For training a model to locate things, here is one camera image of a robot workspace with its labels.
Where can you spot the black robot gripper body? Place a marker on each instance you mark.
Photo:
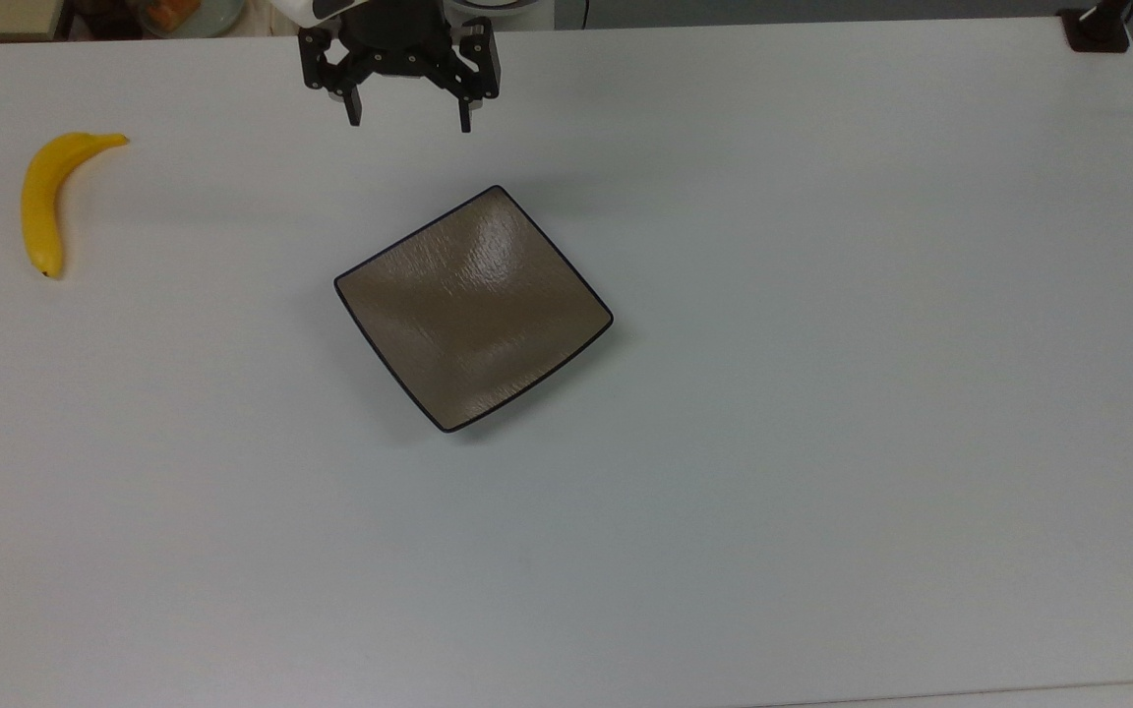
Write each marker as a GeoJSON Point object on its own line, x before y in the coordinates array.
{"type": "Point", "coordinates": [394, 34]}

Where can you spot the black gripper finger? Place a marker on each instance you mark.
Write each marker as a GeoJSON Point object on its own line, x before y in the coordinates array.
{"type": "Point", "coordinates": [323, 61]}
{"type": "Point", "coordinates": [480, 64]}

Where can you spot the yellow banana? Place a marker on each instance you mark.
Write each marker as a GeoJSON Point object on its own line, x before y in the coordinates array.
{"type": "Point", "coordinates": [38, 202]}

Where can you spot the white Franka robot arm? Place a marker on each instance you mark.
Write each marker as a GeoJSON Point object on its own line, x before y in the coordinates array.
{"type": "Point", "coordinates": [306, 10]}

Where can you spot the square brown ceramic plate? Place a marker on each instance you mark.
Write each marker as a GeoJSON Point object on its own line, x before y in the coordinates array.
{"type": "Point", "coordinates": [473, 310]}

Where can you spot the cream cloth bag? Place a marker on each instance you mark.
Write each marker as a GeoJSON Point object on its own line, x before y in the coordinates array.
{"type": "Point", "coordinates": [267, 25]}

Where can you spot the bowl with orange food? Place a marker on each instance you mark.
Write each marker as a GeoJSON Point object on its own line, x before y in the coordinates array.
{"type": "Point", "coordinates": [188, 14]}

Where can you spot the black table clamp mount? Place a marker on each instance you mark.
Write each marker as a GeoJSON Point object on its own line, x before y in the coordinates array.
{"type": "Point", "coordinates": [1096, 28]}

